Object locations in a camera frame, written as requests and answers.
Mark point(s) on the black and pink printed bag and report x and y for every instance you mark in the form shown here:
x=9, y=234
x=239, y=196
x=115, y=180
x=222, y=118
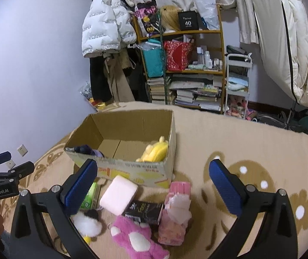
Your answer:
x=148, y=19

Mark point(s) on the white wall socket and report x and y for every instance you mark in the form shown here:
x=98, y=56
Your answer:
x=22, y=150
x=11, y=164

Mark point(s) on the stacks of books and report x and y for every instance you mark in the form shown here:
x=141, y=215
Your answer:
x=189, y=91

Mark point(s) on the cardboard box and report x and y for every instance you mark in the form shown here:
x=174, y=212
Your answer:
x=132, y=168

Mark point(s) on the white trolley cart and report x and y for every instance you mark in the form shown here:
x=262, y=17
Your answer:
x=239, y=59

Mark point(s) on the clear plastic bag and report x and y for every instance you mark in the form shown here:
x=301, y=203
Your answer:
x=206, y=8

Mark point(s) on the white fluffy plush toy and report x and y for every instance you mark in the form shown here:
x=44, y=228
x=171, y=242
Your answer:
x=87, y=225

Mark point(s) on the group of small bottles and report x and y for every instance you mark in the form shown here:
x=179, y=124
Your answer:
x=207, y=59

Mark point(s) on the beige flower blanket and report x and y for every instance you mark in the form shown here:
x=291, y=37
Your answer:
x=251, y=145

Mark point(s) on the dark purple plush toy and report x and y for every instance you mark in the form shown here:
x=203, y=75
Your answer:
x=85, y=149

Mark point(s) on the light blue folded cloth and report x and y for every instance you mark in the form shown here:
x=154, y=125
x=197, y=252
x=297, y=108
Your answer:
x=237, y=83

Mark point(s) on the black hanging trousers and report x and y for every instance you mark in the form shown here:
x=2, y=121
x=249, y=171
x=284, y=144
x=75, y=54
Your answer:
x=98, y=81

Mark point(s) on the black gift box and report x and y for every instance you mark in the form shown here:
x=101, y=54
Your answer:
x=188, y=21

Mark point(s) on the black hanging coat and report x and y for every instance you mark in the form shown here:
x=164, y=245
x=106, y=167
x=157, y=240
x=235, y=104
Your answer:
x=137, y=81

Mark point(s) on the person's grey clothing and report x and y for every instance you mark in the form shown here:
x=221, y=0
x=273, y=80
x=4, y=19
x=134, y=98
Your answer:
x=5, y=242

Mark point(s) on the wooden shelf rack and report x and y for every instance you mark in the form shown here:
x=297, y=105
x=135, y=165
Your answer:
x=191, y=32

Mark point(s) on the beige hanging trousers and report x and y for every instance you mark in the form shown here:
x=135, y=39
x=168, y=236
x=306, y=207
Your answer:
x=120, y=83

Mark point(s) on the plastic bag of toys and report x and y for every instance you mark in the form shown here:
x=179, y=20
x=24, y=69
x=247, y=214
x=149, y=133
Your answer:
x=87, y=91

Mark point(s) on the green pole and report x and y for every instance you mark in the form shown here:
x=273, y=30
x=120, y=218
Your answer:
x=162, y=59

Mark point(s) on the black item on cart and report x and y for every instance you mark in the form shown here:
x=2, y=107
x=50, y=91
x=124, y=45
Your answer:
x=236, y=50

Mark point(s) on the pale green pouch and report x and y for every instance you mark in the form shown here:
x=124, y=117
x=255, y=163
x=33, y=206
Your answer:
x=197, y=67

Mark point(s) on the white paper roll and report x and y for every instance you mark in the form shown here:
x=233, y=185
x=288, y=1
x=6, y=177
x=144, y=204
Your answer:
x=117, y=195

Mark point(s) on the green packet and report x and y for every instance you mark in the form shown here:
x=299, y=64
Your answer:
x=89, y=198

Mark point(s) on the pink tissue packet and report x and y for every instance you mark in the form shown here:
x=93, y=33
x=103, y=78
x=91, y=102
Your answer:
x=170, y=229

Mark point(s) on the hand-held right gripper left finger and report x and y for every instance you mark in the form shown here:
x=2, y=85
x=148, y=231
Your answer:
x=81, y=187

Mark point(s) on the pink plush paw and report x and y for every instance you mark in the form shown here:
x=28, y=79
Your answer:
x=123, y=222

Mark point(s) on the small black box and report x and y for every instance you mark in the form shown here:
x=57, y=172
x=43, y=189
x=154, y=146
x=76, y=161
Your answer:
x=143, y=211

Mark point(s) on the blonde wig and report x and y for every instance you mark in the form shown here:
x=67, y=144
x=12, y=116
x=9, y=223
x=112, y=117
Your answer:
x=170, y=19

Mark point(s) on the yellow plush toy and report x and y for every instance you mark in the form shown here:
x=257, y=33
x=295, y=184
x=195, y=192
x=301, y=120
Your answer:
x=155, y=151

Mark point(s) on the white puffer jacket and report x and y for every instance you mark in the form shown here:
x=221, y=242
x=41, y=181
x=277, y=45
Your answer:
x=102, y=27

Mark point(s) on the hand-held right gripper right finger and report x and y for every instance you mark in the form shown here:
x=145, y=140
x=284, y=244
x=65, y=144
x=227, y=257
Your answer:
x=225, y=190

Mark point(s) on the red patterned bag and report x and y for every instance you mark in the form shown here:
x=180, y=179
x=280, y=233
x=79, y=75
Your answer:
x=176, y=56

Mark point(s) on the teal bag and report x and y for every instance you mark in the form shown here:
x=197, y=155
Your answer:
x=154, y=62

